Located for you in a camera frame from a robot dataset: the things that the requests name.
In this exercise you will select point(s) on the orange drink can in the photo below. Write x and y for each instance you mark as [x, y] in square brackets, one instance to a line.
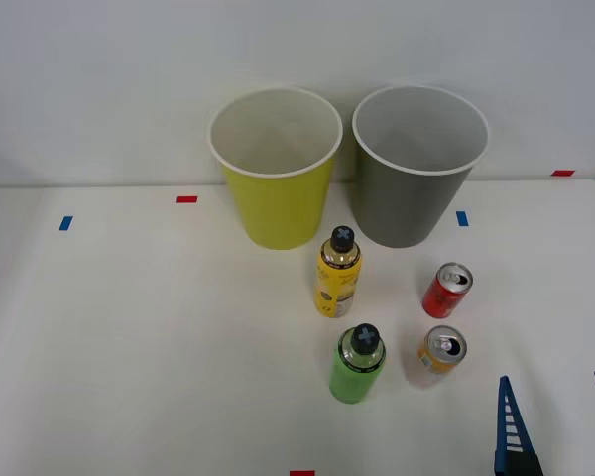
[429, 359]

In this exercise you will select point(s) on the red drink can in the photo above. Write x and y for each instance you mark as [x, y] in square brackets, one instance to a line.
[441, 300]

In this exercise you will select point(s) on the green label plastic bottle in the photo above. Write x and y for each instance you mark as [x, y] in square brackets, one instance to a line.
[352, 379]

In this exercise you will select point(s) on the yellow label plastic bottle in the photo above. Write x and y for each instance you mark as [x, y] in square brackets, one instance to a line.
[338, 282]

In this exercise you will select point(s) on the grey plastic waste bin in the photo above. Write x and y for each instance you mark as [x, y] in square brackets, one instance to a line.
[401, 208]

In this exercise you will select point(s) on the yellow-green plastic waste bin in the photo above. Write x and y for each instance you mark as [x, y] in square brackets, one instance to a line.
[277, 208]

